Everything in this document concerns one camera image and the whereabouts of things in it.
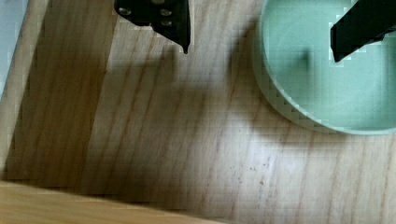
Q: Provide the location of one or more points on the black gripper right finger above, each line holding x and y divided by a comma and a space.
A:
368, 21

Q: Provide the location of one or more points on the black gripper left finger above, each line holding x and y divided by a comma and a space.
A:
169, 18

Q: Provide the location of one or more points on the light green cup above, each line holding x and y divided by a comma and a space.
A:
297, 74

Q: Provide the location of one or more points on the open wooden drawer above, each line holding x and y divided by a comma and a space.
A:
103, 122

